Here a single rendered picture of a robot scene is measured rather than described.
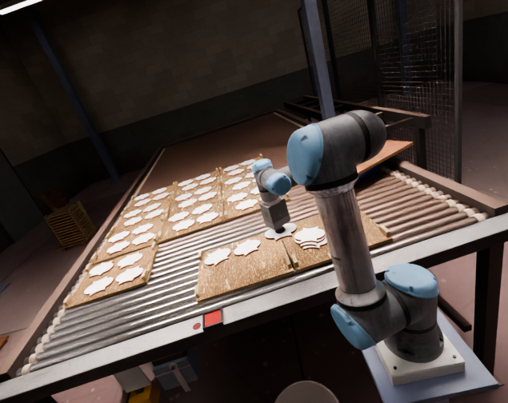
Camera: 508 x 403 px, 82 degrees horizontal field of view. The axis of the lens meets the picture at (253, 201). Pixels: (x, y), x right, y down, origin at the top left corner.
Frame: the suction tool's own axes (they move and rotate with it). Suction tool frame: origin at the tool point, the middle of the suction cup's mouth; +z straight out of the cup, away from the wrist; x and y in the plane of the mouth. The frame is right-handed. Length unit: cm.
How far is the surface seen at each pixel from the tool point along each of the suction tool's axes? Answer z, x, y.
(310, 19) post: -83, -119, -154
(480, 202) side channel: 11, 42, -70
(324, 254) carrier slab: 12.5, 11.6, -10.0
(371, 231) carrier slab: 12.5, 17.2, -32.8
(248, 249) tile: 11.5, -19.8, 8.2
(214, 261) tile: 11.5, -26.3, 23.5
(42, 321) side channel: 11, -60, 99
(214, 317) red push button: 13.2, 3.6, 39.0
